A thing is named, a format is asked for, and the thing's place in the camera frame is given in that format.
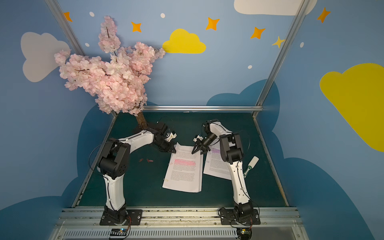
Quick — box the document with blue highlight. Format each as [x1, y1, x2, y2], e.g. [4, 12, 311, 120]
[195, 166, 203, 193]

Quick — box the document with pink highlight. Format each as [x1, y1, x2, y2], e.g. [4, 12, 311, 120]
[163, 144, 204, 193]

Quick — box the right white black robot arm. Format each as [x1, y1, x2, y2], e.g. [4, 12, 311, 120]
[192, 120, 260, 222]

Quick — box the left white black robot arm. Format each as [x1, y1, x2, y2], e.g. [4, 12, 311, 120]
[96, 122, 177, 225]

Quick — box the document with purple highlight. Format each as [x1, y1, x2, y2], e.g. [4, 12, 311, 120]
[203, 143, 231, 180]

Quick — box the pink cherry blossom tree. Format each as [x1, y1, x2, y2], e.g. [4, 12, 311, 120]
[54, 16, 166, 130]

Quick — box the right electronics board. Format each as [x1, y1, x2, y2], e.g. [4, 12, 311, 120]
[236, 228, 252, 240]

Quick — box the electronics board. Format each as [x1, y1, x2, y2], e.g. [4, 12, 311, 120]
[109, 228, 129, 240]
[236, 228, 252, 240]

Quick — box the left electronics board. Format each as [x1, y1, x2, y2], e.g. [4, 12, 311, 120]
[109, 228, 129, 240]

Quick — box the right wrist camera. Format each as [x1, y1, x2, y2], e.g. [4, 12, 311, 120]
[193, 135, 203, 143]

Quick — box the back aluminium frame bar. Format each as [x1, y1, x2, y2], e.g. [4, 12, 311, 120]
[144, 106, 263, 112]

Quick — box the white handled tool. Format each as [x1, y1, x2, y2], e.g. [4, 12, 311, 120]
[243, 156, 259, 178]

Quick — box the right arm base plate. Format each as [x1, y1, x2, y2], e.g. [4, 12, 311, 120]
[218, 208, 261, 227]

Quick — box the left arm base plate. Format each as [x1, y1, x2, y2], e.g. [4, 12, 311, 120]
[100, 208, 143, 226]

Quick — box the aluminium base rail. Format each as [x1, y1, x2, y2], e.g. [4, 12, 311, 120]
[50, 207, 309, 240]

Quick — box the right aluminium frame post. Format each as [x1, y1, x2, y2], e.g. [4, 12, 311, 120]
[252, 0, 312, 120]

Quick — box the aluminium frame post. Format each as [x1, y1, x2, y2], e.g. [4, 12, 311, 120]
[252, 0, 312, 120]
[45, 0, 85, 56]

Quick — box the left aluminium frame post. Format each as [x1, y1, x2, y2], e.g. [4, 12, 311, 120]
[45, 0, 85, 56]

